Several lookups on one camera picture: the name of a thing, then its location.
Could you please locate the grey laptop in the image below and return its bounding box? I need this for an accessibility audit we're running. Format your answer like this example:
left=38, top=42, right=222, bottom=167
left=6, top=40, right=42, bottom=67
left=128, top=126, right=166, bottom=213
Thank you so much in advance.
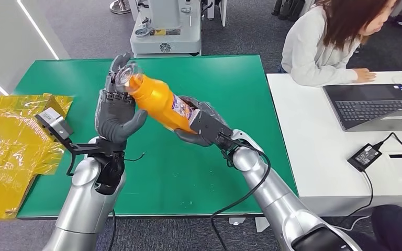
left=323, top=83, right=402, bottom=133

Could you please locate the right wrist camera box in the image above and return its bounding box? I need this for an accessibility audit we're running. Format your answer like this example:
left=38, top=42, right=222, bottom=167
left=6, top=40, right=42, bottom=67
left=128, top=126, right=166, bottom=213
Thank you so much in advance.
left=188, top=109, right=235, bottom=147

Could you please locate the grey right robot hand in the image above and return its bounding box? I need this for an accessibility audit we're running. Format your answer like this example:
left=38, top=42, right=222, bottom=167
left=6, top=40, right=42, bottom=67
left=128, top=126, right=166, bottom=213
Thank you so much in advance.
left=174, top=96, right=230, bottom=148

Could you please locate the green table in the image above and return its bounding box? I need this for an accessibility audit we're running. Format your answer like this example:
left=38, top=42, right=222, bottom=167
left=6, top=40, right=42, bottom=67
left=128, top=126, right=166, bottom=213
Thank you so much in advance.
left=12, top=55, right=299, bottom=220

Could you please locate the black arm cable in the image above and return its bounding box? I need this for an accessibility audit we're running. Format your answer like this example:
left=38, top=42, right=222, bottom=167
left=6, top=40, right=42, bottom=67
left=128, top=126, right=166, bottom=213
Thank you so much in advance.
left=107, top=152, right=146, bottom=251
left=209, top=133, right=272, bottom=251

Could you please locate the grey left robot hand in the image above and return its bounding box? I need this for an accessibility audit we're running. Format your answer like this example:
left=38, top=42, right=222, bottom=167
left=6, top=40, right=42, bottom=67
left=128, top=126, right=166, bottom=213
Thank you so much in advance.
left=95, top=52, right=149, bottom=144

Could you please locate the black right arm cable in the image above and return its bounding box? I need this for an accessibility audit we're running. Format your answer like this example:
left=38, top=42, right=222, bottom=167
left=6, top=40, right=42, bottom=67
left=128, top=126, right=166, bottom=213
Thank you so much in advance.
left=209, top=133, right=272, bottom=251

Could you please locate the white desk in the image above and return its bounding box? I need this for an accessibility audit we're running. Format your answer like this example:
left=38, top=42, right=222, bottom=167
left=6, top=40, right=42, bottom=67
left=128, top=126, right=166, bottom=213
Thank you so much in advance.
left=266, top=71, right=402, bottom=218

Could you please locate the chrome stanchion base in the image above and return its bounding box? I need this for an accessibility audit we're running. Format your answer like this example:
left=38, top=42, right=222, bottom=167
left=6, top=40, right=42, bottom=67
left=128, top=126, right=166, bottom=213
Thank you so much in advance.
left=109, top=0, right=132, bottom=15

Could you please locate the black power adapter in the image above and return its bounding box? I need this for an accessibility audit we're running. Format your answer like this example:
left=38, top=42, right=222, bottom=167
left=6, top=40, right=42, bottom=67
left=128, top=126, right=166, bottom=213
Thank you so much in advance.
left=347, top=143, right=383, bottom=173

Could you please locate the person's hand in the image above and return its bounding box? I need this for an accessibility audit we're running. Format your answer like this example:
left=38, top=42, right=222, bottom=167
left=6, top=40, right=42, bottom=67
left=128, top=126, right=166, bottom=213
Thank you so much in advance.
left=353, top=67, right=377, bottom=83

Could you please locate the yellow taped cardboard box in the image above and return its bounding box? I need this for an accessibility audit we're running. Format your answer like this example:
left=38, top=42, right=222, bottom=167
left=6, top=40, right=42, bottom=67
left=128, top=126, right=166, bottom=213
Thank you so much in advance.
left=0, top=93, right=74, bottom=220

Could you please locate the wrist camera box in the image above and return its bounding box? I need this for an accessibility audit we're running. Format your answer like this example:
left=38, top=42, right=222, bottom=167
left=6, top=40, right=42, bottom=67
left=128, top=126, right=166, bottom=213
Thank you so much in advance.
left=188, top=109, right=235, bottom=147
left=35, top=107, right=74, bottom=143

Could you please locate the person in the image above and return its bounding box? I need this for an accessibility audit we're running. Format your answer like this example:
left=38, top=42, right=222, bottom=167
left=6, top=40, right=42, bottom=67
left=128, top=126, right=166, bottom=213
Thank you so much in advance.
left=277, top=0, right=401, bottom=87

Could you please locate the orange bottle with clear cap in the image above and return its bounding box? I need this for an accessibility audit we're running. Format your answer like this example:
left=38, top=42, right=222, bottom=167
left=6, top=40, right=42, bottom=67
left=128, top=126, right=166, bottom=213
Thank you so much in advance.
left=117, top=61, right=202, bottom=134

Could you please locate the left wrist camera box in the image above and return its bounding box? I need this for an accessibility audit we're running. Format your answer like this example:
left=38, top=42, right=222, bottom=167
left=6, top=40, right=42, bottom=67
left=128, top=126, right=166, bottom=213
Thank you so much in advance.
left=35, top=107, right=74, bottom=143

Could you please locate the white cable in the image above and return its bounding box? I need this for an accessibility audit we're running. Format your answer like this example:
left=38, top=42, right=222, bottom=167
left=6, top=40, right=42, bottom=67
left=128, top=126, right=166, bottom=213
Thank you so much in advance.
left=332, top=215, right=371, bottom=232

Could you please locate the black power cable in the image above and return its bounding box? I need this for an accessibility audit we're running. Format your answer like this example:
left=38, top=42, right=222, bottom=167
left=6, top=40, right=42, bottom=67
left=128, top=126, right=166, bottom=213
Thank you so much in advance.
left=343, top=132, right=402, bottom=219

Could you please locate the person's dark leg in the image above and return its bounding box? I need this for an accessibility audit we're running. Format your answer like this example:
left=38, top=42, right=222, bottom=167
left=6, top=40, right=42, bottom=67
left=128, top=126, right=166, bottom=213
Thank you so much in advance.
left=347, top=204, right=402, bottom=251

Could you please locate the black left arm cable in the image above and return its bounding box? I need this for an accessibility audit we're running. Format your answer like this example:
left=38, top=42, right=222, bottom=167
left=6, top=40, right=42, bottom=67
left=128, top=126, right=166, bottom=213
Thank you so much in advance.
left=107, top=152, right=146, bottom=251

